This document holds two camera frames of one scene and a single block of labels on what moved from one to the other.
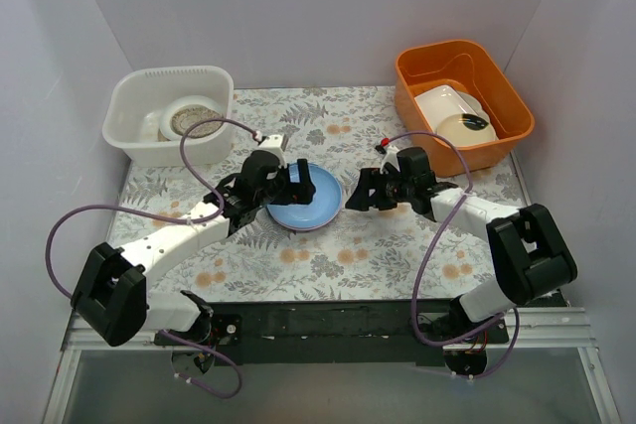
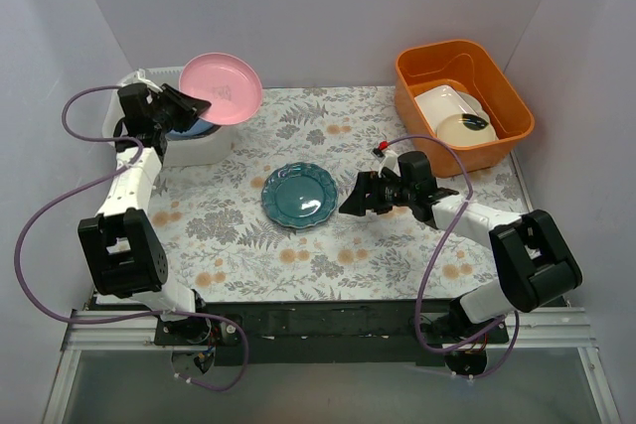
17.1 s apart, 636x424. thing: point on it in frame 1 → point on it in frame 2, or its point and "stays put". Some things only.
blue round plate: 324,203 → 198,128
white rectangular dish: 442,102 stays put
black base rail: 327,332 stays put
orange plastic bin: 468,66 stays put
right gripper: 380,191 stays put
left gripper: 289,186 → 172,110
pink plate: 305,229 → 228,82
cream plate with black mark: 466,129 stays put
